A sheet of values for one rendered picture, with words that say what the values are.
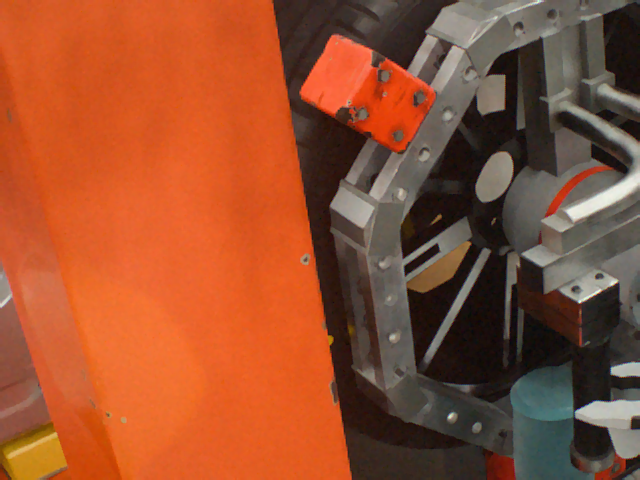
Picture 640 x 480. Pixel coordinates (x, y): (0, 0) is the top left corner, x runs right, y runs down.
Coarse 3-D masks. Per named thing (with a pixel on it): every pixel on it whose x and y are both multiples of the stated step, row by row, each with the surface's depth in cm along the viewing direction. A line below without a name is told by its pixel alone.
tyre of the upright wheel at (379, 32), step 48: (288, 0) 134; (336, 0) 129; (384, 0) 125; (432, 0) 127; (288, 48) 131; (384, 48) 127; (288, 96) 128; (336, 144) 128; (336, 192) 130; (336, 288) 135; (336, 336) 137; (336, 384) 140; (384, 432) 147; (432, 432) 151
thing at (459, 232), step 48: (624, 48) 154; (480, 144) 141; (432, 192) 140; (432, 240) 143; (480, 240) 147; (480, 288) 173; (432, 336) 149; (480, 336) 164; (528, 336) 163; (480, 384) 153
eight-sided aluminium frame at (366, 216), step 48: (480, 0) 126; (528, 0) 124; (576, 0) 127; (624, 0) 130; (432, 48) 125; (480, 48) 122; (432, 144) 123; (384, 192) 122; (336, 240) 129; (384, 240) 124; (384, 288) 127; (384, 336) 129; (624, 336) 158; (384, 384) 132; (432, 384) 142; (480, 432) 143
